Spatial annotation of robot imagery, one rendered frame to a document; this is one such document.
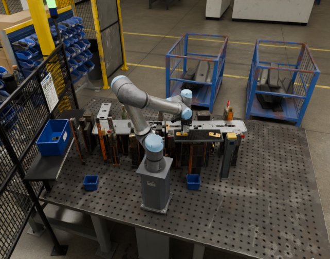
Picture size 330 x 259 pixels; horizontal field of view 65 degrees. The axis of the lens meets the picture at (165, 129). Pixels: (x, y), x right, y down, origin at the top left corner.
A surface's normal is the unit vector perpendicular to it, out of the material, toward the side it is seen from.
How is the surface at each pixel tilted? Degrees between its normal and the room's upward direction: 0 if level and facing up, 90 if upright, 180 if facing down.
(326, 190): 0
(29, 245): 0
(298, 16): 90
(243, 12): 90
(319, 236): 0
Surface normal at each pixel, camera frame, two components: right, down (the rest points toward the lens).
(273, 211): 0.00, -0.80
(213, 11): -0.34, 0.57
